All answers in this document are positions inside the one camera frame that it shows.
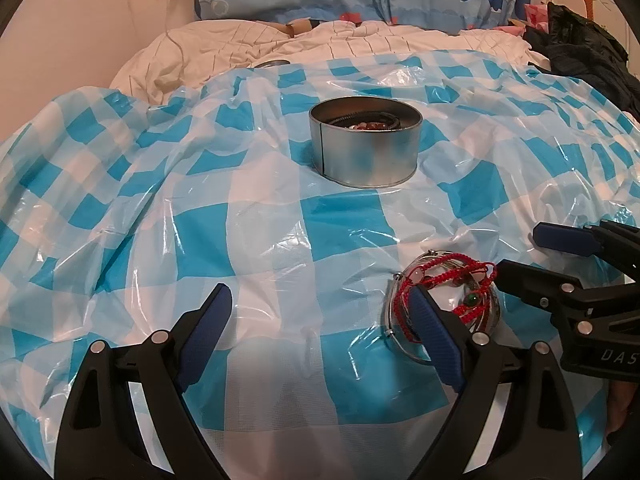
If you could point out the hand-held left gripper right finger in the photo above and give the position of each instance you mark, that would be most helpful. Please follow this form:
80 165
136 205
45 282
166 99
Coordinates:
435 330

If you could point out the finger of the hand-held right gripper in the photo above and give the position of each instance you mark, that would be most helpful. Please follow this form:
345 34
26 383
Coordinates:
530 277
560 240

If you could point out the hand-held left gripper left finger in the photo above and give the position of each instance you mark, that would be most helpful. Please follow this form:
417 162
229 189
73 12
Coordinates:
207 330

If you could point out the thin silver bangle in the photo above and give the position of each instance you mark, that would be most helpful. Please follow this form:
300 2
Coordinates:
440 258

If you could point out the round metal tin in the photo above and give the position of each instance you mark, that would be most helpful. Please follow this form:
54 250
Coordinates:
360 160

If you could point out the black leather bangle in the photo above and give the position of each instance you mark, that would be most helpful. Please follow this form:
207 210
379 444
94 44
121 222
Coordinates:
345 119

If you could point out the person's right hand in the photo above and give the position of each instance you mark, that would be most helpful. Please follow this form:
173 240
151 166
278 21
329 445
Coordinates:
622 405

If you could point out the blue checkered plastic sheet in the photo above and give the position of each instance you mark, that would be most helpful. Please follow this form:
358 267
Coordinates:
250 220

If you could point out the black jacket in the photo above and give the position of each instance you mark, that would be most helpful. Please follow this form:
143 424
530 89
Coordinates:
585 55

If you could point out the pink cloth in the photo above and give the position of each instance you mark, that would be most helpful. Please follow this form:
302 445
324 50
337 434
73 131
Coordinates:
535 15

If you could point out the white striped quilt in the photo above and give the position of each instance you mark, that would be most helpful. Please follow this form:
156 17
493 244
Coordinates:
375 40

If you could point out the tan brown-banded object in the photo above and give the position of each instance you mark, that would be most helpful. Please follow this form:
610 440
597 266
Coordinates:
300 27

